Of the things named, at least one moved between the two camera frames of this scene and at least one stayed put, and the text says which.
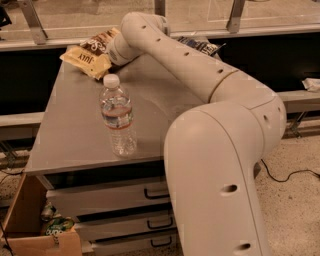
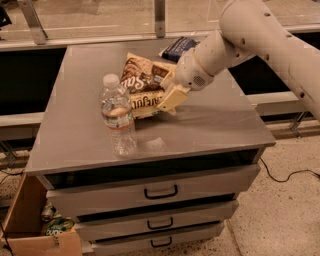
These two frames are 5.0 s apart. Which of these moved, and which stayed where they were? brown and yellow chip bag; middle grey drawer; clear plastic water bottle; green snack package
Moved: brown and yellow chip bag
Stayed: middle grey drawer; clear plastic water bottle; green snack package
